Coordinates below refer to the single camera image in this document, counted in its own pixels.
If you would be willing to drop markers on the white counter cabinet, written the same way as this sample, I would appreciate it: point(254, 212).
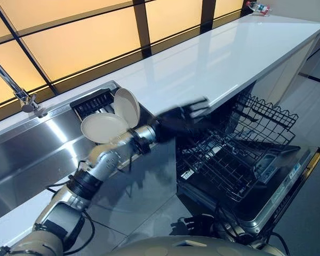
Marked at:
point(285, 72)

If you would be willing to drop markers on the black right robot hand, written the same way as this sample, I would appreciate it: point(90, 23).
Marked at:
point(188, 223)

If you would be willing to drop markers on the beige robot torso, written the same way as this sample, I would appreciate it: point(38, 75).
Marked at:
point(176, 246)

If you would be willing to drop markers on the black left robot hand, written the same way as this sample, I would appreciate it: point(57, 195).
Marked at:
point(176, 121)

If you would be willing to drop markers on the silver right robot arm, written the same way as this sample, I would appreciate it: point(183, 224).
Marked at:
point(236, 231)

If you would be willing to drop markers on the clear plastic bottle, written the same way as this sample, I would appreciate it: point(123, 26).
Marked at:
point(258, 7)

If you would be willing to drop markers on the black window frame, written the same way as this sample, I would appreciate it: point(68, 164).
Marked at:
point(141, 29)

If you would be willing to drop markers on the stainless steel sink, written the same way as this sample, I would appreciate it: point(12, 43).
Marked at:
point(37, 149)

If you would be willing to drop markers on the steel dishwasher door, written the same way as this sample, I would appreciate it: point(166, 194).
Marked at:
point(280, 186)

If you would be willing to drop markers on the black sink dish rack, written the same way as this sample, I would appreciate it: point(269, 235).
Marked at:
point(92, 102)

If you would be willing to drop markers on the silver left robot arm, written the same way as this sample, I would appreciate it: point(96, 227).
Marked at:
point(104, 164)

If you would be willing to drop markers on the chrome faucet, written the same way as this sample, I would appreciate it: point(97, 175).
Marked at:
point(21, 94)

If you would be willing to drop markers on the cream round plate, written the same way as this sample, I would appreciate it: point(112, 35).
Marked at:
point(104, 128)
point(126, 106)

